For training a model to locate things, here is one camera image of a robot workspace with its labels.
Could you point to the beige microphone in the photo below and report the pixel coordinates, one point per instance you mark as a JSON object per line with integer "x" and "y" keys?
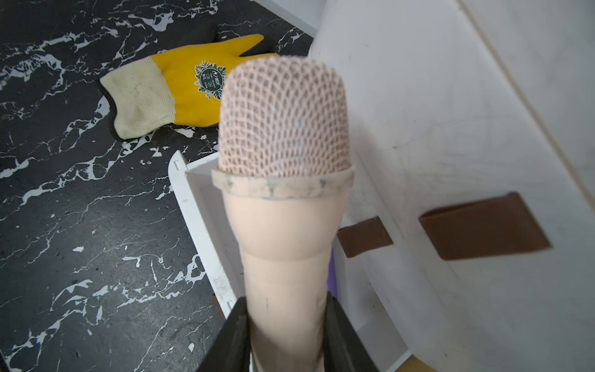
{"x": 284, "y": 170}

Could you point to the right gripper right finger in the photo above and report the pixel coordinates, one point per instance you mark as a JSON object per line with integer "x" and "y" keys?
{"x": 343, "y": 351}

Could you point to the yellow work glove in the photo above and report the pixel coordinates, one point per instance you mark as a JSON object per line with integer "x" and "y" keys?
{"x": 182, "y": 86}

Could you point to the white drawer cabinet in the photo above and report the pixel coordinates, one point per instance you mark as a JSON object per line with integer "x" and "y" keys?
{"x": 454, "y": 102}

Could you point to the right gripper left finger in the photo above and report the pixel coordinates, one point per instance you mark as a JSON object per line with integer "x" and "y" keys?
{"x": 231, "y": 350}

